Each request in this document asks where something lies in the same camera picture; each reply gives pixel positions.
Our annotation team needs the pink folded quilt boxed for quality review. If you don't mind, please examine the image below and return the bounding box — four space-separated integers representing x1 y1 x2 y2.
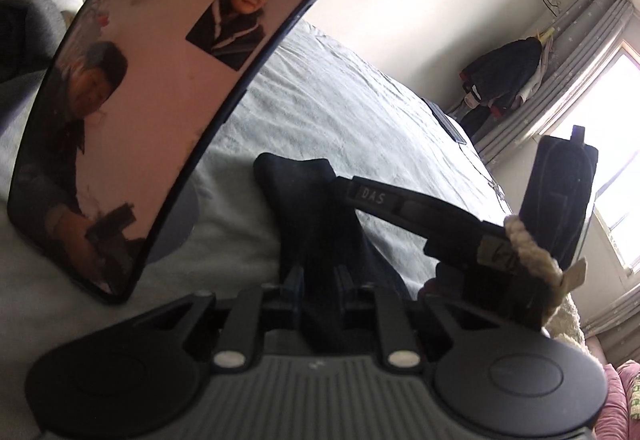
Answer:
602 362 640 440

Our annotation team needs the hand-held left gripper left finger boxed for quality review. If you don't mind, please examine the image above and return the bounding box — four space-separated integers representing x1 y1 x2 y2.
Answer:
150 264 307 369

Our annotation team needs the black garment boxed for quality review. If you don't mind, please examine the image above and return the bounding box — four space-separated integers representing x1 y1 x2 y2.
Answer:
253 152 413 356

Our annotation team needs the dark hanging jacket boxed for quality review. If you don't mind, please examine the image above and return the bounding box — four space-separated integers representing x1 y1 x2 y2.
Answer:
459 37 543 131

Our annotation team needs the thin dark cable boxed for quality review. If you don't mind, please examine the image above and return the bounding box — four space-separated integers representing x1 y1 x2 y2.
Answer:
462 142 513 216

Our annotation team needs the window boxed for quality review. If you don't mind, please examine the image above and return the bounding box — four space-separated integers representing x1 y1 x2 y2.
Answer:
592 42 640 271

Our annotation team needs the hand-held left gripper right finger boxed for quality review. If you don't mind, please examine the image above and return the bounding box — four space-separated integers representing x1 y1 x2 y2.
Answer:
334 264 472 367

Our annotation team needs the bed with grey sheet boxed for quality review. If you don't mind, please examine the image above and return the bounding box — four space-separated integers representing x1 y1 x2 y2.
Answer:
0 0 591 440

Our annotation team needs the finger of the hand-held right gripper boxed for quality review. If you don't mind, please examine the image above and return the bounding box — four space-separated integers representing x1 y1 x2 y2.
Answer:
334 175 507 243
419 240 551 332

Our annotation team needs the grey star-print curtain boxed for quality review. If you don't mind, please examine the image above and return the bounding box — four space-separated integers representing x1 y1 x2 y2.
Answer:
450 0 640 163
585 270 640 351

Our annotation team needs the dark flat device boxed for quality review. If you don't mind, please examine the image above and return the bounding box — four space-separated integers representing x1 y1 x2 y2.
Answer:
429 100 469 144

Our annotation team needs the light hanging garment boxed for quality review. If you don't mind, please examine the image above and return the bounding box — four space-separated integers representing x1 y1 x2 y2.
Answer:
515 27 557 103

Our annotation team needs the grey cloth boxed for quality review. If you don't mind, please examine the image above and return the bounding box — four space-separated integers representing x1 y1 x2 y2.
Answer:
0 0 68 86

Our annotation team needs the white plush dog toy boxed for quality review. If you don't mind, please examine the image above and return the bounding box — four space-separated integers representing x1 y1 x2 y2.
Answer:
542 290 601 361

